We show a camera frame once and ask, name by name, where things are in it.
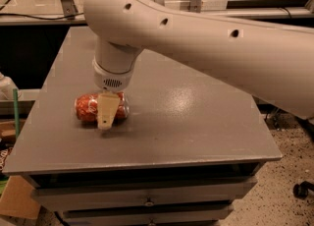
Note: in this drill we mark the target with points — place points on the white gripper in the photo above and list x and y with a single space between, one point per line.
111 80

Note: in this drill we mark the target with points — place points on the red coke can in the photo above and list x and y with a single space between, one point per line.
86 107

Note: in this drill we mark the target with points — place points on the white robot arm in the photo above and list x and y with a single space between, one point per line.
272 62

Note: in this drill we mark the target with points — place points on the green stick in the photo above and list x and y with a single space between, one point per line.
16 113

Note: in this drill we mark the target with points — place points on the grey drawer cabinet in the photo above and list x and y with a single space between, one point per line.
190 143

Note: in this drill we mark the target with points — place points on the white plastic jug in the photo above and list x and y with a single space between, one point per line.
7 86

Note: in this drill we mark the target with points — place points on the upper drawer knob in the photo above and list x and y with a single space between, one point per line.
149 202

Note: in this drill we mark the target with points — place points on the drawer knob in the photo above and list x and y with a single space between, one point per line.
149 202
151 223

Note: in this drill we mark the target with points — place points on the lower drawer knob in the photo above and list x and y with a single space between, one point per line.
151 223

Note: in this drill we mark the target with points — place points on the cardboard box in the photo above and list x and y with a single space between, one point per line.
16 199

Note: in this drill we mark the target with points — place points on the black caster wheel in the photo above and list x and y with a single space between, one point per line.
302 190

